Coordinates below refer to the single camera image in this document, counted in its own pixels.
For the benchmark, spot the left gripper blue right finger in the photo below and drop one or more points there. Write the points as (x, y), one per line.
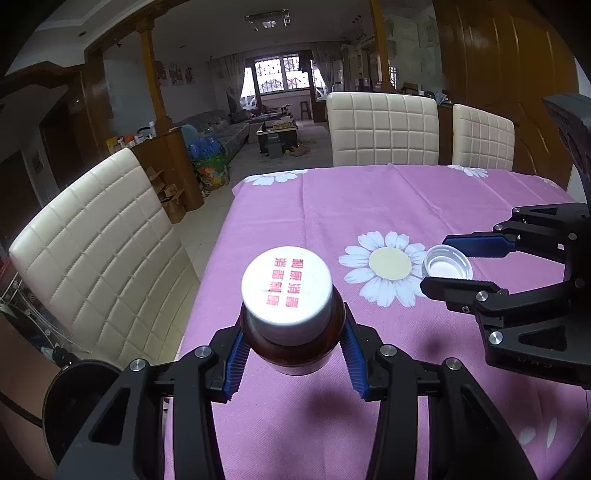
(355, 360)

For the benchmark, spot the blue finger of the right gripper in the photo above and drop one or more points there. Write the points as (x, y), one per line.
(460, 295)
(483, 244)

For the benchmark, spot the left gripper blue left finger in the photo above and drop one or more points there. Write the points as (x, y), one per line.
(235, 365)

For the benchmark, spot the brown medicine bottle white cap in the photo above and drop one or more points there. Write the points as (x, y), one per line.
(292, 315)

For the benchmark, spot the black round trash bin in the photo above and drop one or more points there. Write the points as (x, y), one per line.
(71, 397)

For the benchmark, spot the cream chair far right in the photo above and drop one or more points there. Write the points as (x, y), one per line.
(482, 139)

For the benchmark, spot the cream chair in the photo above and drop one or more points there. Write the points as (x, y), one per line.
(369, 128)
(103, 258)
(482, 139)

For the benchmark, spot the pink floral tablecloth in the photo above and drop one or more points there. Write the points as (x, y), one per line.
(372, 226)

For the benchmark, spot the cardboard boxes pile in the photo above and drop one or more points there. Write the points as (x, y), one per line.
(169, 195)

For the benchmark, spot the cream chair at left side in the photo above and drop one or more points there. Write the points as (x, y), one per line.
(103, 258)

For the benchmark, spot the cream chair far middle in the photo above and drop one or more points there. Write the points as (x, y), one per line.
(369, 128)

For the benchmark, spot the wooden door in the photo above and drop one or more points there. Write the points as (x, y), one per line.
(504, 57)

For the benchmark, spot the colourful bag on floor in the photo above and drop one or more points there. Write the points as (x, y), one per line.
(209, 162)

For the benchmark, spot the grey sofa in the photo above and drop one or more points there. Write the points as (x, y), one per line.
(231, 133)

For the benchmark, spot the coffee table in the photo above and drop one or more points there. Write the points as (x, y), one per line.
(276, 137)

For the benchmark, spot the ceiling light fixture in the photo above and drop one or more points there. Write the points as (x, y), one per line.
(269, 20)

